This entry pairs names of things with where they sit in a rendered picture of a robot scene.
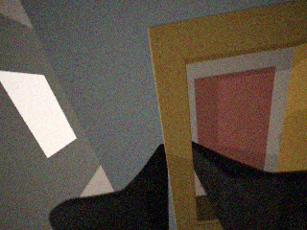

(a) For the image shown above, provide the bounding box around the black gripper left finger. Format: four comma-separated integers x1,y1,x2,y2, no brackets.
48,144,169,230

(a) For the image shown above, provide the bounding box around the yellow picture frame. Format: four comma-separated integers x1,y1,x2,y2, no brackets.
148,0,307,230

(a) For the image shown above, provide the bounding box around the grey flat board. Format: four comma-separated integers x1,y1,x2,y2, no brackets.
19,0,294,192

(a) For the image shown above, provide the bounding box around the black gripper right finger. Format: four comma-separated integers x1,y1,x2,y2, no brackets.
192,141,307,230

